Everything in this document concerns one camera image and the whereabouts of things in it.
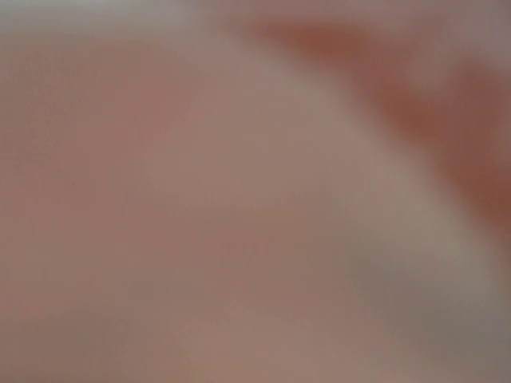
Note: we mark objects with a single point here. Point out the pink plastic bag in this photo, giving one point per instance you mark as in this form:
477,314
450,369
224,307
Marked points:
255,191

